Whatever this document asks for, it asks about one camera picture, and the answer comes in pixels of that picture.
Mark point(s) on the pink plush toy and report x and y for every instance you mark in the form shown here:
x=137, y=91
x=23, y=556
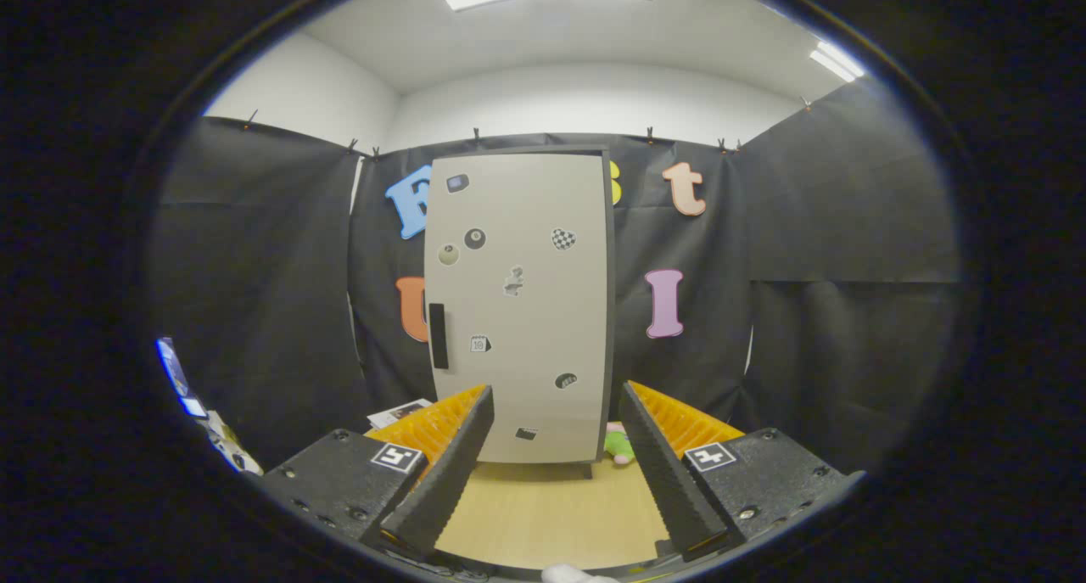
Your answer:
x=619, y=447

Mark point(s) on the black backdrop cloth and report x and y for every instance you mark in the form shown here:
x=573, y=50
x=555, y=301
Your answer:
x=254, y=269

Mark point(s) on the white book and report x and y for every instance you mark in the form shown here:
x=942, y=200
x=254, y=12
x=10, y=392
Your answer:
x=397, y=413

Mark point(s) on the dark grey shoe cabinet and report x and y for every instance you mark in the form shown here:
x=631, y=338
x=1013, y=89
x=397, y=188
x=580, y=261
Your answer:
x=611, y=328

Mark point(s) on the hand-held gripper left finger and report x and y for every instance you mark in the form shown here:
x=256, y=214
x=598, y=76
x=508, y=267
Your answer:
x=450, y=473

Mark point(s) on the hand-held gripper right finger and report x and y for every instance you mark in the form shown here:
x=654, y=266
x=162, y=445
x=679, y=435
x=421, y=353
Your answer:
x=666, y=481

